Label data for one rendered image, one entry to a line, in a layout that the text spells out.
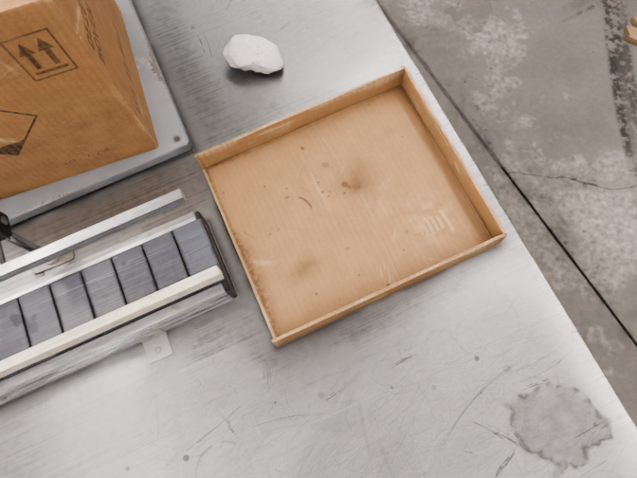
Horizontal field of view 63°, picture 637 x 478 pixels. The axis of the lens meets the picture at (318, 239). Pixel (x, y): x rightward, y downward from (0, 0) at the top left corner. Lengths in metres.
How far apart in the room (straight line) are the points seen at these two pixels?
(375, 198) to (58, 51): 0.39
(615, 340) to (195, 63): 1.29
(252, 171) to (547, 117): 1.26
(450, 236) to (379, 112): 0.20
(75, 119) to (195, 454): 0.40
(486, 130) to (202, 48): 1.10
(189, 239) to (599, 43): 1.64
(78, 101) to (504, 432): 0.59
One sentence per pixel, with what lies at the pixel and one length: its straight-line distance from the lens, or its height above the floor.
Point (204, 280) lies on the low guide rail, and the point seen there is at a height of 0.91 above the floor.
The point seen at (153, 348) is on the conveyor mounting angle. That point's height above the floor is 0.83.
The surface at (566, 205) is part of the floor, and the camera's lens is 1.70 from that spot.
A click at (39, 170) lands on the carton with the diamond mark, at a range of 0.74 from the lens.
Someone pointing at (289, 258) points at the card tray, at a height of 0.83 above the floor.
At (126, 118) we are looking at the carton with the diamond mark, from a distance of 0.67.
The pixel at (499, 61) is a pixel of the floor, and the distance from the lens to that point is 1.88.
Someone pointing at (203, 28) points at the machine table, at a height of 0.83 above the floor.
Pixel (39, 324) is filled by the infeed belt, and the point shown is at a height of 0.88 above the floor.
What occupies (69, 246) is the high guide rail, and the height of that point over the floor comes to 0.96.
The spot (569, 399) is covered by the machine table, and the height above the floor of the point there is 0.83.
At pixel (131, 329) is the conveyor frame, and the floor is 0.88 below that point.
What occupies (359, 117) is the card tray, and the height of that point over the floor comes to 0.83.
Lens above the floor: 1.46
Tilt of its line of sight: 72 degrees down
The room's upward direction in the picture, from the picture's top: 9 degrees counter-clockwise
